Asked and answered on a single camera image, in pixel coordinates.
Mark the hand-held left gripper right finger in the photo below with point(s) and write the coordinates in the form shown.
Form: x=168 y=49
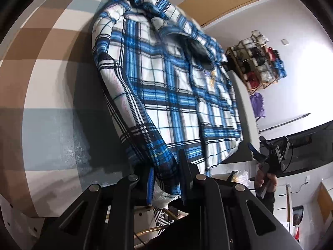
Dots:
x=183 y=177

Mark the white wall switch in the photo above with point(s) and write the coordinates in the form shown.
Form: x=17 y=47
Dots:
x=285 y=42

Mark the clear plastic bag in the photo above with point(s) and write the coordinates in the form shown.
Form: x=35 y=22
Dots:
x=240 y=176

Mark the wooden door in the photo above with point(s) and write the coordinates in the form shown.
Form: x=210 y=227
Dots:
x=229 y=0

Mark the black flat panel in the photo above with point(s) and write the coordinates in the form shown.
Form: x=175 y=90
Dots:
x=312 y=148

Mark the wooden shoe rack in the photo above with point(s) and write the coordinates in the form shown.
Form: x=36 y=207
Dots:
x=247 y=80

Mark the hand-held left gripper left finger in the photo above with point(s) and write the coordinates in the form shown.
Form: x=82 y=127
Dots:
x=150 y=187

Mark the blue white plaid shirt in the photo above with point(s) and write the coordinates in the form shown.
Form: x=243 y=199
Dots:
x=161 y=88

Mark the purple bag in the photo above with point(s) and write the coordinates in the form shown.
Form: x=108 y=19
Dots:
x=258 y=105

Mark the person's right hand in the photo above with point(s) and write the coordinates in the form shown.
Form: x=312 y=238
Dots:
x=270 y=183

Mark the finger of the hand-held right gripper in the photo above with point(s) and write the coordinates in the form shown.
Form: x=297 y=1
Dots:
x=264 y=142
x=254 y=151

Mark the golden chair frame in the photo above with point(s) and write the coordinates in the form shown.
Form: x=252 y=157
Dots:
x=156 y=229

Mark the person's right forearm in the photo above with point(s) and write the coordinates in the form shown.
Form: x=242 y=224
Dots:
x=268 y=203

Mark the long grey pole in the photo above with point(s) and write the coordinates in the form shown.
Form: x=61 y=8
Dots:
x=286 y=122

